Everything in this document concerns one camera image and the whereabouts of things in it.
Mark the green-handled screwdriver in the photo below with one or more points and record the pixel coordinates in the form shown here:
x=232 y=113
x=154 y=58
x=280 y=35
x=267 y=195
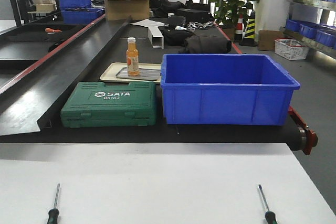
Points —
x=54 y=212
x=269 y=215

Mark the metal tray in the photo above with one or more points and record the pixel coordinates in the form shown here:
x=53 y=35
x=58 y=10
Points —
x=145 y=74

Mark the beige plastic tray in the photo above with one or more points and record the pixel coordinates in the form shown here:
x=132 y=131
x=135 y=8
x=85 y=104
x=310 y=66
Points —
x=109 y=74

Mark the large blue plastic bin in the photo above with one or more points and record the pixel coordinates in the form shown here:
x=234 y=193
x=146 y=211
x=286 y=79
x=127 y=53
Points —
x=240 y=89

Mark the orange juice bottle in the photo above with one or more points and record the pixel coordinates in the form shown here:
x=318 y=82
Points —
x=132 y=57

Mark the black bag on conveyor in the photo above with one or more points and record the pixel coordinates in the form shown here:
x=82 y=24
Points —
x=174 y=37

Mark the black folded cloth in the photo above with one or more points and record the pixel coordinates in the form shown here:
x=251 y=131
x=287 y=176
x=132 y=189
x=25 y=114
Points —
x=206 y=44

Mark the white square tube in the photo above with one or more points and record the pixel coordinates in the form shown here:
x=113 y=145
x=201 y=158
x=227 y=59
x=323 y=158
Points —
x=155 y=37

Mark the green SATA tool case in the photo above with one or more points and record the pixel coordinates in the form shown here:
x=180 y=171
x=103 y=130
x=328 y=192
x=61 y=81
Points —
x=95 y=104

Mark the red white traffic cone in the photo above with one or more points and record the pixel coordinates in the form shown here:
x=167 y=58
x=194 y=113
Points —
x=239 y=29

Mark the yellow black traffic cone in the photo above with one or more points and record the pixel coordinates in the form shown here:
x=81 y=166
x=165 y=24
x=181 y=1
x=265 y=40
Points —
x=249 y=36

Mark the large cardboard box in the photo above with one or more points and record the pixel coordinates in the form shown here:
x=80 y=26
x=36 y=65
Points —
x=122 y=9

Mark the brown cardboard box on floor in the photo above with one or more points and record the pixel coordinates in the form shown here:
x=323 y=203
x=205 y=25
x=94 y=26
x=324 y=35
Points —
x=266 y=39

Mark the blue bin with parts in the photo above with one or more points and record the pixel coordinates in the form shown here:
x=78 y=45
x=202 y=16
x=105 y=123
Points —
x=84 y=16

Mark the white plastic basket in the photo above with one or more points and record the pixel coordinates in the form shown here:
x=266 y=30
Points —
x=291 y=49

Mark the blue bin stacked upper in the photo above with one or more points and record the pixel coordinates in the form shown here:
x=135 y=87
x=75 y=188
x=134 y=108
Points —
x=64 y=4

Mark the metal storage shelf rack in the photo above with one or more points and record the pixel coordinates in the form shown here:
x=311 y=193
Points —
x=307 y=23

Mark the orange-handled tool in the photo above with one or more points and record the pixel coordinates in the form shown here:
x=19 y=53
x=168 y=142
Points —
x=51 y=30

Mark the red conveyor end bracket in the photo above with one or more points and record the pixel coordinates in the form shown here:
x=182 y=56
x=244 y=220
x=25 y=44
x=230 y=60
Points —
x=309 y=136

